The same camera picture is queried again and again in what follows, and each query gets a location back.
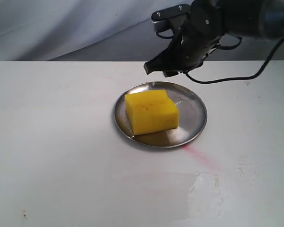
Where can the round stainless steel plate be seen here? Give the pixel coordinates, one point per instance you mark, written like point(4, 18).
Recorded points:
point(192, 116)

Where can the grey-white backdrop cloth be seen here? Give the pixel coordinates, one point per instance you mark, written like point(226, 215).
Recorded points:
point(79, 30)

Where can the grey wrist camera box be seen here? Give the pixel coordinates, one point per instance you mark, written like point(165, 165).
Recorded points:
point(170, 18)

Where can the yellow sponge block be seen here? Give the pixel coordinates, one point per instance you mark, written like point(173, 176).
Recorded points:
point(151, 111)

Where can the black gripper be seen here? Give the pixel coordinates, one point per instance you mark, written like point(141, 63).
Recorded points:
point(201, 30)

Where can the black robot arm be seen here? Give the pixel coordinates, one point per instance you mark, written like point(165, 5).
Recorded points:
point(251, 18)

